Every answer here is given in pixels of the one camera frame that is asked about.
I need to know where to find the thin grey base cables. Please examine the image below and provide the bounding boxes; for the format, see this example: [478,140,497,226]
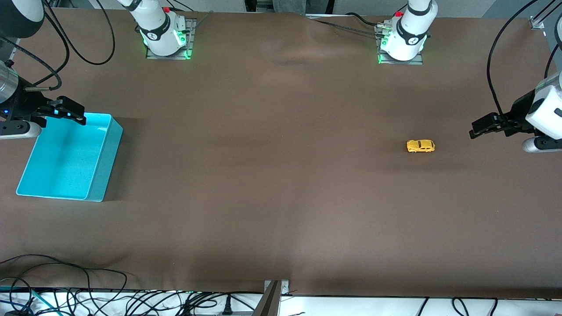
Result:
[313,19,383,37]

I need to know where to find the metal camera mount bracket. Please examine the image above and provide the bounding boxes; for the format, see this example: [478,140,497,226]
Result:
[252,279,290,316]

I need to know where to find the yellow toy beetle car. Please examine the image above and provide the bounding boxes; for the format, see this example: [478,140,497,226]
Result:
[406,139,436,154]

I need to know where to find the brown table cover sheet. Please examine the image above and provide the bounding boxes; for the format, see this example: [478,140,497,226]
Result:
[0,8,562,300]

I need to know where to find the short black curved cable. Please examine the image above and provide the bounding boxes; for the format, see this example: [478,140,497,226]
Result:
[544,43,562,80]

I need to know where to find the teal plastic bin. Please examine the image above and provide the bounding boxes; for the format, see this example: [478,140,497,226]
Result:
[16,112,124,203]

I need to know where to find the black cable with metal plug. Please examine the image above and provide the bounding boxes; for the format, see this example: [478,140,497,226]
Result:
[0,37,62,92]

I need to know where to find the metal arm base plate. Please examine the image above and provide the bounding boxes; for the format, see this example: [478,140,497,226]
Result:
[146,18,197,61]
[377,24,424,65]

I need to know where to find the person in grey trousers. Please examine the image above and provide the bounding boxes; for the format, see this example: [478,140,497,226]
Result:
[272,0,308,14]

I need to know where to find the thin black long cable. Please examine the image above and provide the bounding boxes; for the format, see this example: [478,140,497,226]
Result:
[0,262,129,303]

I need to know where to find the thin black arched cable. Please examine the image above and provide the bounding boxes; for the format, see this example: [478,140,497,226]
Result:
[0,254,93,303]

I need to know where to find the thick black base cable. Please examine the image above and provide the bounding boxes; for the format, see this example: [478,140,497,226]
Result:
[346,12,387,28]

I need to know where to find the teal thin cable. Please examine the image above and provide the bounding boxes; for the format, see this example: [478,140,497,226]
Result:
[0,286,49,313]

